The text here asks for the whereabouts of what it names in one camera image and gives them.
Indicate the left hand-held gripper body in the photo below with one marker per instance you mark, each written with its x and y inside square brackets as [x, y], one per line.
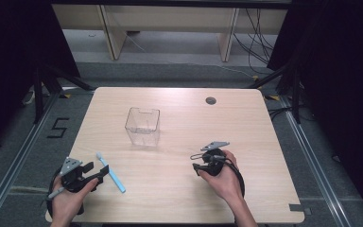
[72, 179]

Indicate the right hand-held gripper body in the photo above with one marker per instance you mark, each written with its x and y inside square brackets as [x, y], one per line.
[214, 162]

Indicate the light blue toothbrush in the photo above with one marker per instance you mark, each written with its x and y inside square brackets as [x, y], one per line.
[113, 176]

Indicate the person's left hand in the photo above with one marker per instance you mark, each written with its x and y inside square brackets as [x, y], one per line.
[65, 205]

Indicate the person's right hand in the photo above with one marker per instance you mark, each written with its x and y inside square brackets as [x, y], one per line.
[228, 184]

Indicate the clear plastic container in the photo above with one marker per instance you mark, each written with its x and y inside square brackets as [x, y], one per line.
[142, 129]

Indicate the black metal stand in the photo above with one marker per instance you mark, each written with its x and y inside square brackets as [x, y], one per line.
[39, 94]
[295, 94]

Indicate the yellow tape marker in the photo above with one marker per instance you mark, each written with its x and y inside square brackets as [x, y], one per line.
[255, 78]
[274, 98]

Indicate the grey tape piece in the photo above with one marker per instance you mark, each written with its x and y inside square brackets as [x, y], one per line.
[297, 208]

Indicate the black curtain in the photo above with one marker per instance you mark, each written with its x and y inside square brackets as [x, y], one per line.
[343, 78]
[15, 63]

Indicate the beige wooden bench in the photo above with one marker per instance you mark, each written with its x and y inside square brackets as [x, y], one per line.
[170, 19]

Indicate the metal floor rail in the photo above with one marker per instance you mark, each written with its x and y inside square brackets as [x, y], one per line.
[315, 164]
[15, 160]

